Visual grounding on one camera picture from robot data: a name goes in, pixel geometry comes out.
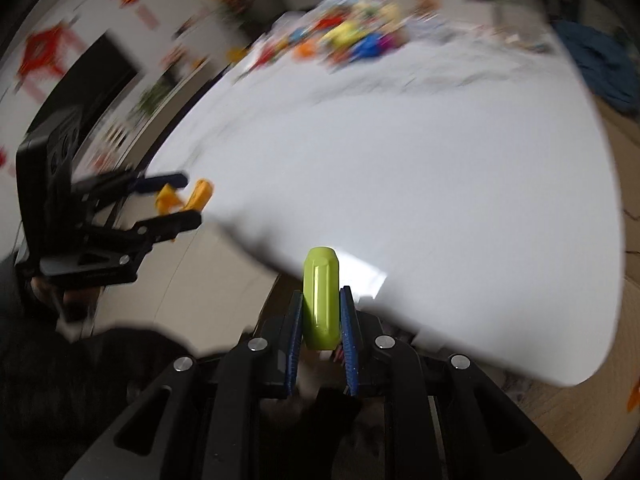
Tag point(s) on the black television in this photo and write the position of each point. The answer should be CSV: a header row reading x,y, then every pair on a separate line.
x,y
102,77

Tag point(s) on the pile of colourful small toys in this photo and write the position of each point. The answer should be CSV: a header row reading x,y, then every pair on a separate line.
x,y
345,25

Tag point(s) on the lime green plastic toy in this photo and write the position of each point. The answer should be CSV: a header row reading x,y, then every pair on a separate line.
x,y
321,300

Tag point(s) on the orange plastic toy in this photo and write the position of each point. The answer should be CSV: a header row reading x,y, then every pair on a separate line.
x,y
199,195

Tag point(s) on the white cabinet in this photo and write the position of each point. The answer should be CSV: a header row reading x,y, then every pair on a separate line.
x,y
160,105

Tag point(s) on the dark blue cloth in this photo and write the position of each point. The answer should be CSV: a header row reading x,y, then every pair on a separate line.
x,y
602,70

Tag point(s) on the small yellow toy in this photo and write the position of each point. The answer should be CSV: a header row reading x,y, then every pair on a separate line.
x,y
236,53

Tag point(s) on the person's left hand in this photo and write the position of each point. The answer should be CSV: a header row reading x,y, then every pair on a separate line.
x,y
75,310

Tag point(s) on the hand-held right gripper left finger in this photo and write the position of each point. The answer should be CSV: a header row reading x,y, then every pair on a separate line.
x,y
295,340

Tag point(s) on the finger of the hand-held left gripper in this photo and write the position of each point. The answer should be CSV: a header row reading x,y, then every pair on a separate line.
x,y
170,225
155,182

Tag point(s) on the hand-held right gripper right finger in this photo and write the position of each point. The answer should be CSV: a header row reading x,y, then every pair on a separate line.
x,y
350,350

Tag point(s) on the red knot wall decoration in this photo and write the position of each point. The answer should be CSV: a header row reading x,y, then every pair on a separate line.
x,y
45,50

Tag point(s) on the blue toy block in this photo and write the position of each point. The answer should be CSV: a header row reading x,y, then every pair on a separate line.
x,y
370,47

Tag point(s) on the yellow toy dinosaur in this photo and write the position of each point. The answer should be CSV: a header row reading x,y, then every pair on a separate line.
x,y
345,32

